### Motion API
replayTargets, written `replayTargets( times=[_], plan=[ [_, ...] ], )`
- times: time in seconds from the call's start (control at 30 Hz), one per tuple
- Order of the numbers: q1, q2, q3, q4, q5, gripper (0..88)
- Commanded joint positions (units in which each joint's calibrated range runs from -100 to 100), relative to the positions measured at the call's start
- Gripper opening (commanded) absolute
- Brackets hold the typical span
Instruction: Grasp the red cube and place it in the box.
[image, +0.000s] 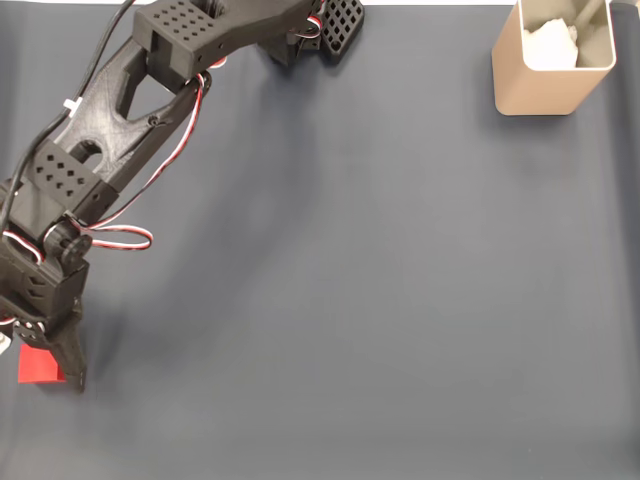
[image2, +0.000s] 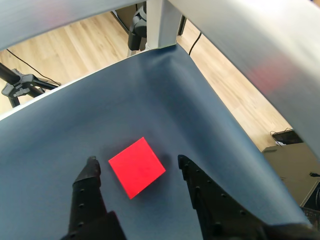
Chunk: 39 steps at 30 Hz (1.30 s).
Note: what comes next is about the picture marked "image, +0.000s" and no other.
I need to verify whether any white crumpled tissue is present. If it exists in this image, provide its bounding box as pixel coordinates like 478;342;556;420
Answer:
521;18;581;71

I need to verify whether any white red servo cable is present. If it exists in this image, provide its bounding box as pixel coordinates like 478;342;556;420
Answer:
74;69;214;252
292;14;322;40
0;228;45;265

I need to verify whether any red cube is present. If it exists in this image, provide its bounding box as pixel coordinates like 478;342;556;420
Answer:
17;343;67;385

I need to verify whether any beige box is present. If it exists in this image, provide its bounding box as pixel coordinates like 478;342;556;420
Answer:
491;0;617;117

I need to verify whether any black camera cable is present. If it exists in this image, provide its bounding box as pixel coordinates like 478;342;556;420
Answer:
0;0;139;236

